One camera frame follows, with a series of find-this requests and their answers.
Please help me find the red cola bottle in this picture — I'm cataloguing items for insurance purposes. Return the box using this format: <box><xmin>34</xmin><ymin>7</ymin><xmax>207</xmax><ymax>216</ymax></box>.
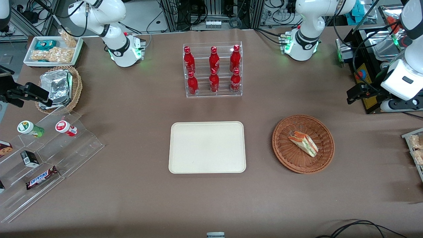
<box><xmin>230</xmin><ymin>68</ymin><xmax>241</xmax><ymax>93</ymax></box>
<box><xmin>184</xmin><ymin>46</ymin><xmax>195</xmax><ymax>74</ymax></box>
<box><xmin>209</xmin><ymin>46</ymin><xmax>220</xmax><ymax>70</ymax></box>
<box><xmin>230</xmin><ymin>45</ymin><xmax>241</xmax><ymax>70</ymax></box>
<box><xmin>209</xmin><ymin>68</ymin><xmax>219</xmax><ymax>93</ymax></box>
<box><xmin>187</xmin><ymin>71</ymin><xmax>199</xmax><ymax>96</ymax></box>

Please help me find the large brown wicker basket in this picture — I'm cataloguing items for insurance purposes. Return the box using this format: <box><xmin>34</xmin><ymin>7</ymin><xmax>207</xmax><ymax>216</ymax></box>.
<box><xmin>272</xmin><ymin>114</ymin><xmax>335</xmax><ymax>174</ymax></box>

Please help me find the clear acrylic stepped shelf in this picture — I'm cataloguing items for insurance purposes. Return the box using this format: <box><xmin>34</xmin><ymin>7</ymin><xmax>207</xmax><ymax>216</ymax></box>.
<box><xmin>0</xmin><ymin>106</ymin><xmax>105</xmax><ymax>223</ymax></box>

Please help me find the red lid cup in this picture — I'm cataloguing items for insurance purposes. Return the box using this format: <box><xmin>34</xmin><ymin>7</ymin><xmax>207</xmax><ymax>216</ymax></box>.
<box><xmin>55</xmin><ymin>120</ymin><xmax>78</xmax><ymax>137</ymax></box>

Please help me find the steel pan in warmer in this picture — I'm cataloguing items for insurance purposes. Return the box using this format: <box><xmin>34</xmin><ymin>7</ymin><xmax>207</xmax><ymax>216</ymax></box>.
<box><xmin>366</xmin><ymin>30</ymin><xmax>402</xmax><ymax>61</ymax></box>

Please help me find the Snickers chocolate bar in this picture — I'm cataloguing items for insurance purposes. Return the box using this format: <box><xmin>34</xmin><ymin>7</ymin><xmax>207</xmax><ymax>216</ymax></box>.
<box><xmin>26</xmin><ymin>166</ymin><xmax>59</xmax><ymax>190</ymax></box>

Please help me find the black floor cable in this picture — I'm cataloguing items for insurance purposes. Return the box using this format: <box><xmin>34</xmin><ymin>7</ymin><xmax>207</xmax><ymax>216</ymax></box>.
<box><xmin>314</xmin><ymin>219</ymin><xmax>408</xmax><ymax>238</ymax></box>

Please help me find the black food warmer cabinet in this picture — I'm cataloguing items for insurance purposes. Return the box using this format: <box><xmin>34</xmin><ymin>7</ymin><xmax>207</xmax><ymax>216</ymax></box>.
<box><xmin>335</xmin><ymin>5</ymin><xmax>423</xmax><ymax>115</ymax></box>

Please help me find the beige rectangular tray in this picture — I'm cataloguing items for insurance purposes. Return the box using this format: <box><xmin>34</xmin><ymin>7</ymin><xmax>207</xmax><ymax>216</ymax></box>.
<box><xmin>169</xmin><ymin>121</ymin><xmax>247</xmax><ymax>174</ymax></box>

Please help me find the green lid cup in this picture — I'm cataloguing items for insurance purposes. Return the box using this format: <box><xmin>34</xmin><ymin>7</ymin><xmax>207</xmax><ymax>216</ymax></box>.
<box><xmin>17</xmin><ymin>121</ymin><xmax>45</xmax><ymax>138</ymax></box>

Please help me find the small black carton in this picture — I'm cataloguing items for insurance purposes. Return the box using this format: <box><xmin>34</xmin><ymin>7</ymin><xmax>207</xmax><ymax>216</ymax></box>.
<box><xmin>20</xmin><ymin>150</ymin><xmax>40</xmax><ymax>167</ymax></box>

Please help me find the teal snack packet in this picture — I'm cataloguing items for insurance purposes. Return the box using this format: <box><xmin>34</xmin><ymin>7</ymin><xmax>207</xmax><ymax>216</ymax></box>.
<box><xmin>35</xmin><ymin>40</ymin><xmax>57</xmax><ymax>51</ymax></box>

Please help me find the small clear peanut bag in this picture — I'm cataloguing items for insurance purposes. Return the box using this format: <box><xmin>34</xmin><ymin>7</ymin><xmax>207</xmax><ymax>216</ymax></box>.
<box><xmin>59</xmin><ymin>29</ymin><xmax>78</xmax><ymax>48</ymax></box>

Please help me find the large clear peanut bag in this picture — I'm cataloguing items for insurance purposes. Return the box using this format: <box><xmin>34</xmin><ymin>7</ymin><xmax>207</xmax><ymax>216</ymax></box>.
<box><xmin>31</xmin><ymin>47</ymin><xmax>74</xmax><ymax>64</ymax></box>

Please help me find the chocolate cookie box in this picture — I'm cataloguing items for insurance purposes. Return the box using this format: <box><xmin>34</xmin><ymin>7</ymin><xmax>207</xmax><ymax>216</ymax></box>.
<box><xmin>0</xmin><ymin>140</ymin><xmax>14</xmax><ymax>158</ymax></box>

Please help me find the small tan wicker basket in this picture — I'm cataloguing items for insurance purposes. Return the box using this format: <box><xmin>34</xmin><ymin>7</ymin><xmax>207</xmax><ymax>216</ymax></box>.
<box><xmin>39</xmin><ymin>65</ymin><xmax>83</xmax><ymax>115</ymax></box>

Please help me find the white rectangular snack tray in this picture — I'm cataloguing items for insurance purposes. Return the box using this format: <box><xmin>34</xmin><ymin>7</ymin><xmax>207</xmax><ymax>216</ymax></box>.
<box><xmin>23</xmin><ymin>36</ymin><xmax>84</xmax><ymax>68</ymax></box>

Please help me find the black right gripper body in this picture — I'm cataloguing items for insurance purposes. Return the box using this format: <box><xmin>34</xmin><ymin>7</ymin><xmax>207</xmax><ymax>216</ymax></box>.
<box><xmin>0</xmin><ymin>66</ymin><xmax>16</xmax><ymax>97</ymax></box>

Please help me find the triangular sandwich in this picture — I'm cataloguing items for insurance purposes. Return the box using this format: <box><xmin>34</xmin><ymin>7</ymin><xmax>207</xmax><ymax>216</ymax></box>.
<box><xmin>288</xmin><ymin>131</ymin><xmax>319</xmax><ymax>158</ymax></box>

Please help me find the clear acrylic bottle rack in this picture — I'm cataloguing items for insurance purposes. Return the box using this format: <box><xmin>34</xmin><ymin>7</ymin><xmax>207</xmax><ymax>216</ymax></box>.
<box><xmin>183</xmin><ymin>42</ymin><xmax>243</xmax><ymax>98</ymax></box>

